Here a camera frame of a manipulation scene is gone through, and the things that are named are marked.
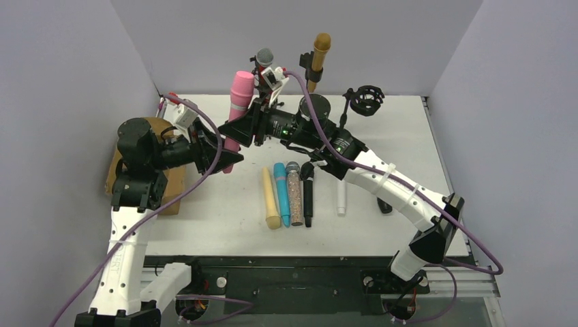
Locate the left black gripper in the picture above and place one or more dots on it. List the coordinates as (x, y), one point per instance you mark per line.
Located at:
(199, 147)

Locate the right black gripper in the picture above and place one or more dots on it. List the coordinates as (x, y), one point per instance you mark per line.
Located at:
(259, 122)

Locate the pink microphone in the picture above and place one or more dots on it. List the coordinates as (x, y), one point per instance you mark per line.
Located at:
(241, 93)

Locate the blue microphone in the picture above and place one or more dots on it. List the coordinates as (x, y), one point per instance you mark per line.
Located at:
(279, 173)

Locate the silver glitter microphone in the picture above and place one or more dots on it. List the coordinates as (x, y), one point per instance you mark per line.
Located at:
(294, 193)

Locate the brown cardboard box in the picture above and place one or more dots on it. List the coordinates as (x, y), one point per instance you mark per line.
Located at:
(171, 189)

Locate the red glitter microphone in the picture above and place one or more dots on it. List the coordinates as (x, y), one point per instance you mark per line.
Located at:
(265, 57)

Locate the black microphone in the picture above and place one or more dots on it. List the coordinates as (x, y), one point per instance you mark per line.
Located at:
(307, 179)
(384, 207)

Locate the cream microphone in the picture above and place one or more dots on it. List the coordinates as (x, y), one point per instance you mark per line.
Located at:
(273, 219)

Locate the black clip microphone stand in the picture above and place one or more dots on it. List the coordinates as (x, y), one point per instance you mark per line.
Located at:
(313, 63)

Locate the white microphone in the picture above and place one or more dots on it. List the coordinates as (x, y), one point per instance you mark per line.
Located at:
(341, 198)

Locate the gold microphone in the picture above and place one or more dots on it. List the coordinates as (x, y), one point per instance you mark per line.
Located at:
(322, 45)

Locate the black round-base shock-mount stand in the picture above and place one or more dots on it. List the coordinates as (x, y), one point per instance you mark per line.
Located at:
(365, 101)

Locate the black tripod shock-mount stand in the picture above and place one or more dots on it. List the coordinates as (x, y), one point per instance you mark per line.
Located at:
(259, 83)

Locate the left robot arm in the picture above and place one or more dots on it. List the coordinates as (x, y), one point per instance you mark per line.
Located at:
(119, 299)

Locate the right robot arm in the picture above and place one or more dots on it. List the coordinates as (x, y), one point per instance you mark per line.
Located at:
(345, 157)

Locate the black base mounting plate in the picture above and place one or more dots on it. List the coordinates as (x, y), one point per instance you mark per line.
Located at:
(362, 303)

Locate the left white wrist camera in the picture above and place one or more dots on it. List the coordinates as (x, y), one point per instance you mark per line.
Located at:
(179, 116)

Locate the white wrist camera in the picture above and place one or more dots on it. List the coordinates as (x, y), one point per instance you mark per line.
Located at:
(179, 116)
(276, 80)

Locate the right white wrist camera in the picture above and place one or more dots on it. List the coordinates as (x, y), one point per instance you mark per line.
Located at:
(276, 80)

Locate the aluminium frame rail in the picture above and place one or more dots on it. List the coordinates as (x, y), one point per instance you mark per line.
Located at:
(238, 282)

